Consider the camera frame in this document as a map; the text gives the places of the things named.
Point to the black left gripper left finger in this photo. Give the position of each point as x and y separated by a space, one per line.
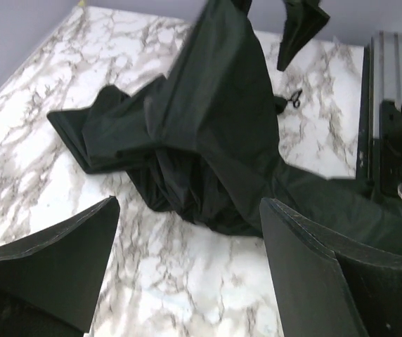
50 280

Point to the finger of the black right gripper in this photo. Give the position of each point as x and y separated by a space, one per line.
305 18

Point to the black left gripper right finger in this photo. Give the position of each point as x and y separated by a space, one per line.
327 284

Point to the dark green folding umbrella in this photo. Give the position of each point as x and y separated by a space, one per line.
203 142

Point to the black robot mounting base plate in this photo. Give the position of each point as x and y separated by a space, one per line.
380 127

